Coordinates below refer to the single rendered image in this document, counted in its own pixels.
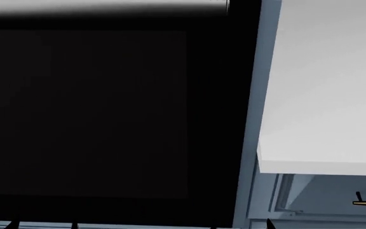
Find silver oven door handle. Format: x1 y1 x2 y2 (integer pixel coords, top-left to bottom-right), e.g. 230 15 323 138
0 0 231 17

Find white kitchen countertop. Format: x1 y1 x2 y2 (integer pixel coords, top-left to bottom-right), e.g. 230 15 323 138
257 0 366 177

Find grey-blue kitchen cabinet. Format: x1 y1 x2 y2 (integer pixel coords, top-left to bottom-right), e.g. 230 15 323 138
233 0 366 229

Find black glass oven door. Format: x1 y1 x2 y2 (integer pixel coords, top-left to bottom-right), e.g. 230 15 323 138
0 0 262 228

